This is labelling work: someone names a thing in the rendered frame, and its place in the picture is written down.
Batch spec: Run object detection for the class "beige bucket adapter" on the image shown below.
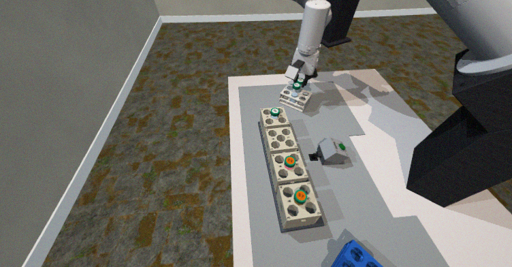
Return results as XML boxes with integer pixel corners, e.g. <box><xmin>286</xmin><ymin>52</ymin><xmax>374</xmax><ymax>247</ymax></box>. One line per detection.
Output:
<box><xmin>264</xmin><ymin>127</ymin><xmax>298</xmax><ymax>163</ymax></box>
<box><xmin>270</xmin><ymin>151</ymin><xmax>308</xmax><ymax>193</ymax></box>
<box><xmin>276</xmin><ymin>182</ymin><xmax>321</xmax><ymax>229</ymax></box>
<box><xmin>260</xmin><ymin>107</ymin><xmax>289</xmax><ymax>140</ymax></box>

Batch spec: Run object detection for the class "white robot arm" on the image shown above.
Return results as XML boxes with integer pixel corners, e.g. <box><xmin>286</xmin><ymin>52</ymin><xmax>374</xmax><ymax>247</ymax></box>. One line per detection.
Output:
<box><xmin>292</xmin><ymin>0</ymin><xmax>512</xmax><ymax>76</ymax></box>

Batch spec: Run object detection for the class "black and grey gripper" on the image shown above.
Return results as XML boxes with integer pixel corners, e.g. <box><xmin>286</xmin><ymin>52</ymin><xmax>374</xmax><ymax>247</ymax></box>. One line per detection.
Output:
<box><xmin>291</xmin><ymin>47</ymin><xmax>319</xmax><ymax>88</ymax></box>

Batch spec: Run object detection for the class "grey bench mat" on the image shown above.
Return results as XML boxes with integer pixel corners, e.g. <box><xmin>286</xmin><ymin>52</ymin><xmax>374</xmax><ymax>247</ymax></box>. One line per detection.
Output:
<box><xmin>238</xmin><ymin>81</ymin><xmax>449</xmax><ymax>267</ymax></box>

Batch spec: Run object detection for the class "blue tube rack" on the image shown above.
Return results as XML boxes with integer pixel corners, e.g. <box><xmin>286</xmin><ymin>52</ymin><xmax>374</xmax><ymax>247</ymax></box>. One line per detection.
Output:
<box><xmin>331</xmin><ymin>240</ymin><xmax>383</xmax><ymax>267</ymax></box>

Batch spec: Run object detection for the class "white tube rack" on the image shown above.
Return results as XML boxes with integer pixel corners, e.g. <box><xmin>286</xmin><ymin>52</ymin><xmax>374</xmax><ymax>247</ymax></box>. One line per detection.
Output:
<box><xmin>279</xmin><ymin>84</ymin><xmax>313</xmax><ymax>113</ymax></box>

